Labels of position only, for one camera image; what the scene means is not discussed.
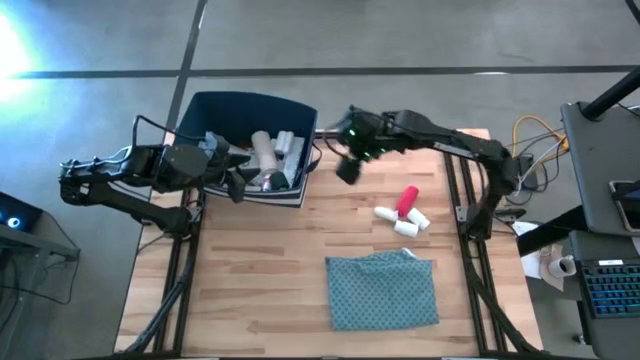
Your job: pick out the printed sterile plastic pouch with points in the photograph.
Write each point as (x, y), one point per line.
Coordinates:
(297, 160)

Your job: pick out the black desk bar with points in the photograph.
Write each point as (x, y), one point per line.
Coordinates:
(550, 230)

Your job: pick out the backlit black keyboard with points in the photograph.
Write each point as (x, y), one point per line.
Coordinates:
(610, 290)

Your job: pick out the black box with blue light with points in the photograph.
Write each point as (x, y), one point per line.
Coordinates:
(25, 210)

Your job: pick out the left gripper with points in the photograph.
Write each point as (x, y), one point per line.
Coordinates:
(217, 160)

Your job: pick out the black pole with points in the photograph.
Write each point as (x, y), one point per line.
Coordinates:
(612, 92)

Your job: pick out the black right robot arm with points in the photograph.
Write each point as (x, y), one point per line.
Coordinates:
(450, 142)

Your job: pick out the black power adapter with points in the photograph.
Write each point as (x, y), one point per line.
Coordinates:
(529, 172)

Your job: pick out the white mug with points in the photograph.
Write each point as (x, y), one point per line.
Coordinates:
(562, 266)

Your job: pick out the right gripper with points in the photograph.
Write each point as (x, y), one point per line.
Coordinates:
(367, 132)

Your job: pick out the black tablet with silver edge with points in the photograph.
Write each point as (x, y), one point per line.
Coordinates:
(627, 200)

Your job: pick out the white paper sheet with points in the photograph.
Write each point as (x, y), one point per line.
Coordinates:
(531, 265)

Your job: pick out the red bandage roll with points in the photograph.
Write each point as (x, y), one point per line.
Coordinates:
(407, 201)

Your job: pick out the blue star-patterned cloth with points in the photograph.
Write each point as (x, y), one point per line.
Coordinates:
(382, 290)

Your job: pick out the dark blue plastic bin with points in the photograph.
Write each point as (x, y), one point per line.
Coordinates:
(240, 112)

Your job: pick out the black aluminium rig frame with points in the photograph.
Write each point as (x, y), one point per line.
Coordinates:
(182, 300)

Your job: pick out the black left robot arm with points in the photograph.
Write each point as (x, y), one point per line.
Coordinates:
(175, 165)

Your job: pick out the black tape roll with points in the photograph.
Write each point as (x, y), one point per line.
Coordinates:
(280, 182)

